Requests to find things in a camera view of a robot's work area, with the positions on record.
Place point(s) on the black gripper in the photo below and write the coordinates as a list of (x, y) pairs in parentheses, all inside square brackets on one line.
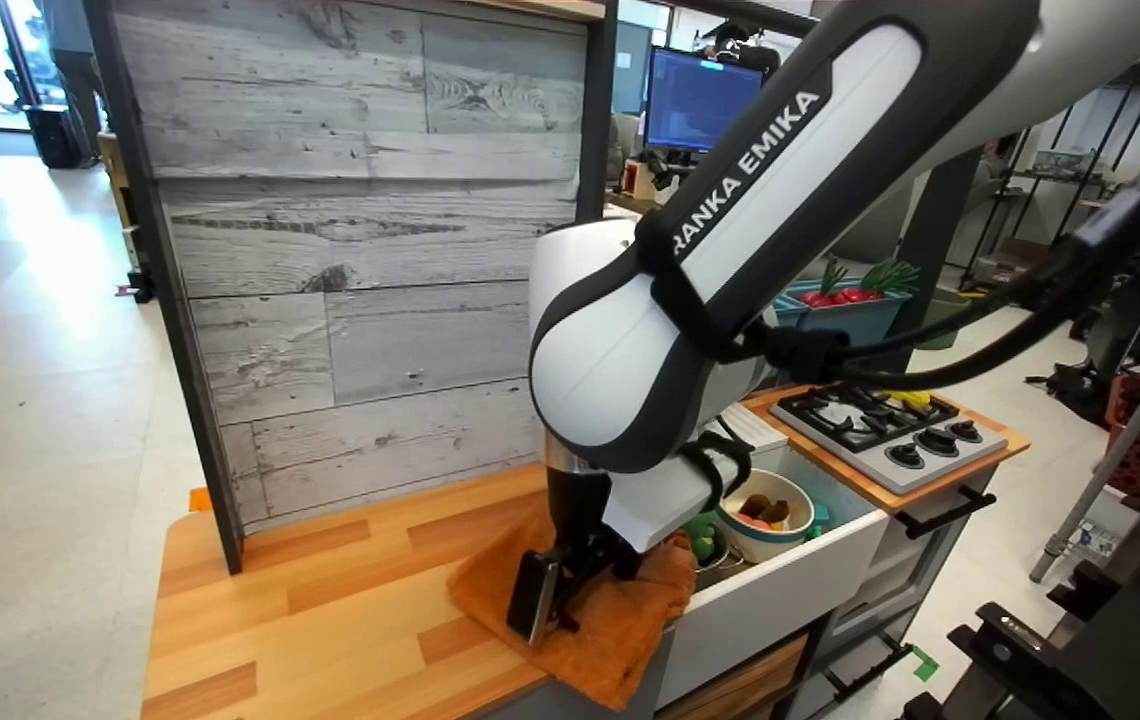
[(580, 523)]

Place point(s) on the black cart base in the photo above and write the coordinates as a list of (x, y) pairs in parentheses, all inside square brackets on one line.
[(1075, 653)]

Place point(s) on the brown monkey plush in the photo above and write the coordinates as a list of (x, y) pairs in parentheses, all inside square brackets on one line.
[(752, 509)]

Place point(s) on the black metal frame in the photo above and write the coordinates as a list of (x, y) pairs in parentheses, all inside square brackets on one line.
[(182, 335)]

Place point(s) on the black metal shelving rack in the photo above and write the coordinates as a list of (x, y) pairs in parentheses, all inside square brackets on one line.
[(1034, 175)]

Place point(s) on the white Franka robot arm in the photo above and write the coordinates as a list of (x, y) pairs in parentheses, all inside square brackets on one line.
[(611, 360)]

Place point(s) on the red radish toy plant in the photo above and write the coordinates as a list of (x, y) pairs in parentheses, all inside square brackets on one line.
[(825, 299), (860, 299)]

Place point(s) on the teal planter box with plants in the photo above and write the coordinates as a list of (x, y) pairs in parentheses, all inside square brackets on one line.
[(850, 320)]

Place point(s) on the white toy sink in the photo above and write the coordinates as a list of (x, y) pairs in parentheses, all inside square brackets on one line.
[(782, 601)]

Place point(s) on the green bowl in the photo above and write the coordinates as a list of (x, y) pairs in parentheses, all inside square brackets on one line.
[(782, 487)]

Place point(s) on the yellow-green toy fruit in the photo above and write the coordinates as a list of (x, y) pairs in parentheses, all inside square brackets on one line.
[(700, 547)]

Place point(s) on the yellow corn toy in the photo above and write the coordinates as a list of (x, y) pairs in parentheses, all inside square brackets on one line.
[(913, 402)]

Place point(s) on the black stove knob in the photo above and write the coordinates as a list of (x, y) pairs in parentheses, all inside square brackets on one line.
[(936, 440), (906, 455), (966, 430)]

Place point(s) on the grey toy stove top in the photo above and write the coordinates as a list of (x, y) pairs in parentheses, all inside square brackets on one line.
[(931, 470)]

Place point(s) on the computer monitor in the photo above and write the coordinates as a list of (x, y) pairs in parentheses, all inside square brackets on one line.
[(700, 103)]

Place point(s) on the grey metal stand leg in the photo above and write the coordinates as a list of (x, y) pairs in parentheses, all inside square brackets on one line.
[(1101, 472)]

